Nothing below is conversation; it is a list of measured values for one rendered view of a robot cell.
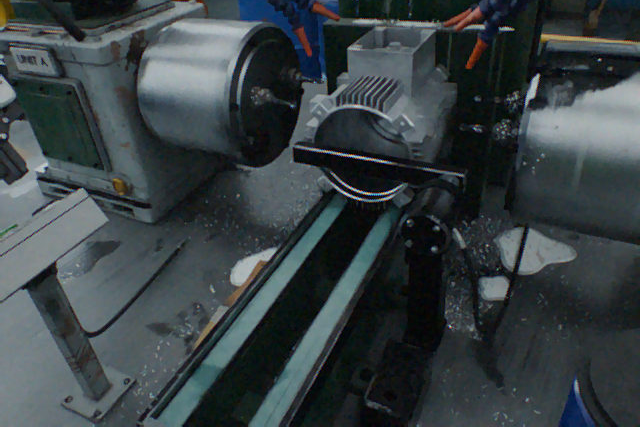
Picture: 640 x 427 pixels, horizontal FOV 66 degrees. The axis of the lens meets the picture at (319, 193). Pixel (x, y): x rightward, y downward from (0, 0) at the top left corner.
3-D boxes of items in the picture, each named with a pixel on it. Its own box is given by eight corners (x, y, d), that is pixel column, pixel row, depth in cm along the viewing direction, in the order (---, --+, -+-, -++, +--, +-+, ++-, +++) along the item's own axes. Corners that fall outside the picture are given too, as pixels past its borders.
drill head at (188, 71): (185, 112, 115) (158, 0, 101) (325, 134, 100) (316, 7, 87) (104, 163, 97) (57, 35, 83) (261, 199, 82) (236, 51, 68)
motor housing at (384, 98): (355, 143, 95) (351, 45, 85) (454, 159, 88) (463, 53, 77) (308, 198, 81) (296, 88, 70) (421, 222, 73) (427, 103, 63)
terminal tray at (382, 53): (374, 68, 85) (374, 26, 81) (435, 74, 81) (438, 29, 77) (347, 94, 76) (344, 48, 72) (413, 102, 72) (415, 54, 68)
